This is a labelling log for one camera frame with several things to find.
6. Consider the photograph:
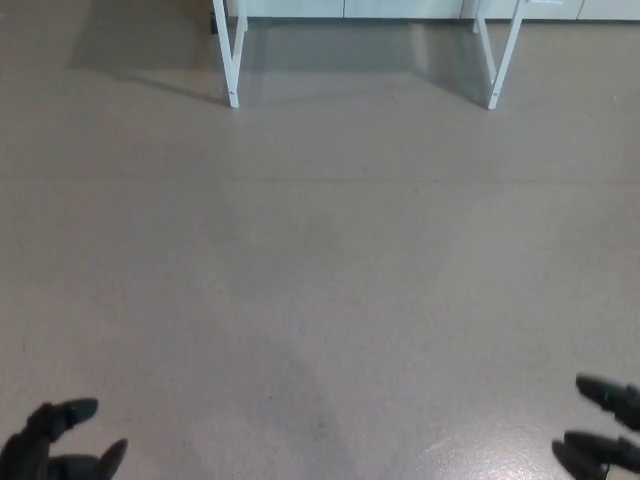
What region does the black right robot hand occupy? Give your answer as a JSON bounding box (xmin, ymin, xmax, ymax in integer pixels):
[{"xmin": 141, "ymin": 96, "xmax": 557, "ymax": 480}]
[{"xmin": 551, "ymin": 372, "xmax": 640, "ymax": 480}]

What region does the white desk with metal legs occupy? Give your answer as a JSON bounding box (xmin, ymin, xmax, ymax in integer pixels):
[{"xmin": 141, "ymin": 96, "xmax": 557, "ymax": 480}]
[{"xmin": 211, "ymin": 0, "xmax": 531, "ymax": 111}]

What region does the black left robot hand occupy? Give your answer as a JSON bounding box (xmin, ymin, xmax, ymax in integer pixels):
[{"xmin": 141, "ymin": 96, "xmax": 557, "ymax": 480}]
[{"xmin": 0, "ymin": 397, "xmax": 129, "ymax": 480}]

